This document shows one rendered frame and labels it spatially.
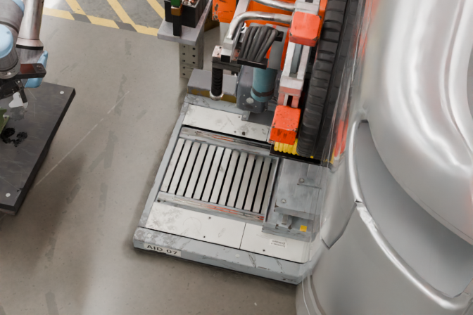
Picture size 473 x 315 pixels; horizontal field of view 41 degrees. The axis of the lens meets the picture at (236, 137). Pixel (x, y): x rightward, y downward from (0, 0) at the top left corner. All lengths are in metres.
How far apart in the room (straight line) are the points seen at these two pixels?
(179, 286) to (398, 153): 1.70
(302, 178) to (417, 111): 1.62
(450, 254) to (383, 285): 0.12
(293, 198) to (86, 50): 1.41
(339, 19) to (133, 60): 1.65
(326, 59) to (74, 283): 1.35
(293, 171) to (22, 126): 1.09
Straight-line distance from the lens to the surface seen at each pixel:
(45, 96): 2.70
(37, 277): 2.58
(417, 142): 0.88
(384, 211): 1.02
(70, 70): 3.20
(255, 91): 2.36
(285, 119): 1.81
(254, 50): 1.82
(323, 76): 1.74
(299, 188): 2.48
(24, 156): 2.52
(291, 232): 2.47
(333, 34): 1.74
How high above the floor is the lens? 2.26
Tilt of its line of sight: 52 degrees down
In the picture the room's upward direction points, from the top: 5 degrees clockwise
